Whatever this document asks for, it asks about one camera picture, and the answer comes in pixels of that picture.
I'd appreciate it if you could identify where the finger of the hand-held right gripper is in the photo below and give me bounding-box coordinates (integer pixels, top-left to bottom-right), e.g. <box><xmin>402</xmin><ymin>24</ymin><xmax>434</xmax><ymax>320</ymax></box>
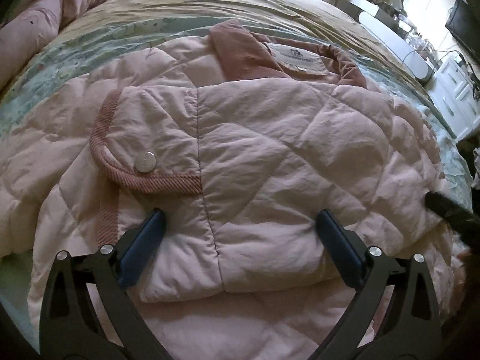
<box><xmin>425</xmin><ymin>191</ymin><xmax>480</xmax><ymax>250</ymax></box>

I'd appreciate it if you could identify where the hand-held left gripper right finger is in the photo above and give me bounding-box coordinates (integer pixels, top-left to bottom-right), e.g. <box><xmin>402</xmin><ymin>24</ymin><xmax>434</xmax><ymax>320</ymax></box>
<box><xmin>316</xmin><ymin>210</ymin><xmax>441</xmax><ymax>360</ymax></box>

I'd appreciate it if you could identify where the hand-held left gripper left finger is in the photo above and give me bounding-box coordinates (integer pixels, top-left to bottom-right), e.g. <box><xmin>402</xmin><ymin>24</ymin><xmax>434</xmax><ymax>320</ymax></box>
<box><xmin>37</xmin><ymin>209</ymin><xmax>181</xmax><ymax>360</ymax></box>

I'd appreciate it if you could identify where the pink quilted jacket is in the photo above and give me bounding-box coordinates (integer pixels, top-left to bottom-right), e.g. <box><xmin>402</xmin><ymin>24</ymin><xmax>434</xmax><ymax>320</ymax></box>
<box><xmin>0</xmin><ymin>20</ymin><xmax>467</xmax><ymax>360</ymax></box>

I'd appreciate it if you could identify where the white dresser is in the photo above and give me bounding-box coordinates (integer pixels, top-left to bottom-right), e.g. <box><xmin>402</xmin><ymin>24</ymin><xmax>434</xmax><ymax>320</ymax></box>
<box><xmin>427</xmin><ymin>58</ymin><xmax>480</xmax><ymax>143</ymax></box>

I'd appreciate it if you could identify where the white desk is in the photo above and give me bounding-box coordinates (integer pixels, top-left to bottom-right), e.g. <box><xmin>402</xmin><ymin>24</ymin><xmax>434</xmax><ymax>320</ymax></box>
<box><xmin>337</xmin><ymin>0</ymin><xmax>437</xmax><ymax>87</ymax></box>

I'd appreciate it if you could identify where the black television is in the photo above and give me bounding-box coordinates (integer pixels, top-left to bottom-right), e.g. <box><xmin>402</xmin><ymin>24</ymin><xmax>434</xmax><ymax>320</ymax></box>
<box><xmin>445</xmin><ymin>0</ymin><xmax>480</xmax><ymax>61</ymax></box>

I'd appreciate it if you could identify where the light blue printed blanket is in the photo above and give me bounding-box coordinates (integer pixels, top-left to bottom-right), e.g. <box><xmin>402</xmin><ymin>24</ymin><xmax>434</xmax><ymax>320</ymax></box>
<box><xmin>0</xmin><ymin>17</ymin><xmax>475</xmax><ymax>308</ymax></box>

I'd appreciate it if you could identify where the pink duvet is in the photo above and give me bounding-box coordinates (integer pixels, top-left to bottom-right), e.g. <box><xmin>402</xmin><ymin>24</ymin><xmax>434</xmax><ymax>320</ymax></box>
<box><xmin>0</xmin><ymin>0</ymin><xmax>130</xmax><ymax>94</ymax></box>

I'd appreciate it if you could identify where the beige bed sheet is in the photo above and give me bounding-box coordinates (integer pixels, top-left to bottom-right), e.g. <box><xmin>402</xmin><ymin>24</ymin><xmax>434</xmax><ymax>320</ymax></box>
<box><xmin>56</xmin><ymin>0</ymin><xmax>424</xmax><ymax>83</ymax></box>

